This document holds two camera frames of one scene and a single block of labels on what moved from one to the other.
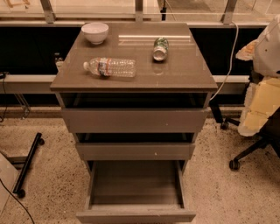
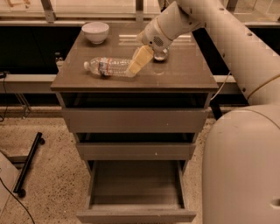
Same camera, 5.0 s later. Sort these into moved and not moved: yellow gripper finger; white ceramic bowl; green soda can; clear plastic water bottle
Moved: yellow gripper finger
Not moved: clear plastic water bottle; green soda can; white ceramic bowl
